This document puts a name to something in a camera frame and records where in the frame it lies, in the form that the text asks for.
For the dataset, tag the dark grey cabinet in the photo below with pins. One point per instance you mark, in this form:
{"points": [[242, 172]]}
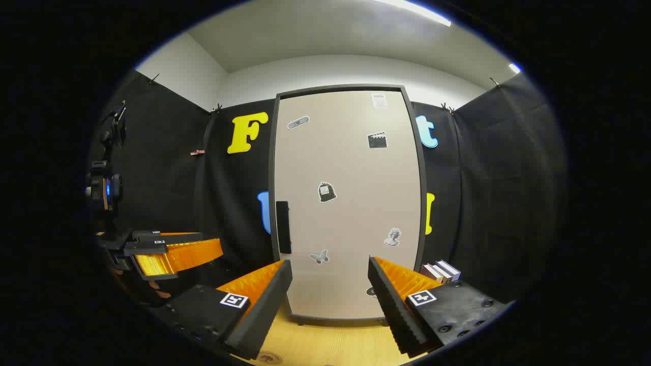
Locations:
{"points": [[423, 208]]}

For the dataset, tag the beige cabinet door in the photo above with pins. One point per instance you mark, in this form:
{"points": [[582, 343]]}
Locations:
{"points": [[351, 213]]}

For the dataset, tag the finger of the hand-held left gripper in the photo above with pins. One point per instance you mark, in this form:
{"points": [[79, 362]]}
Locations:
{"points": [[168, 237], [152, 248]]}

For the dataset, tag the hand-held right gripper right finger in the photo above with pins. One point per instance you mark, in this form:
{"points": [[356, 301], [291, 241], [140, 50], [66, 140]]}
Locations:
{"points": [[391, 310]]}

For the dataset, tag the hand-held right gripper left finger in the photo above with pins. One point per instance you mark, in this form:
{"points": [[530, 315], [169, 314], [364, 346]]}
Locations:
{"points": [[264, 310]]}

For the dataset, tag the black backdrop cloth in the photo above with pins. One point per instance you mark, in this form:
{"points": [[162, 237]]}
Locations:
{"points": [[152, 152]]}

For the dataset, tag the long ceiling light panel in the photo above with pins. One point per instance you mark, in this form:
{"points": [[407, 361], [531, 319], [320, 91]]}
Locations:
{"points": [[422, 12]]}

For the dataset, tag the small ceiling light panel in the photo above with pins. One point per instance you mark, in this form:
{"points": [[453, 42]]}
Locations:
{"points": [[514, 67]]}

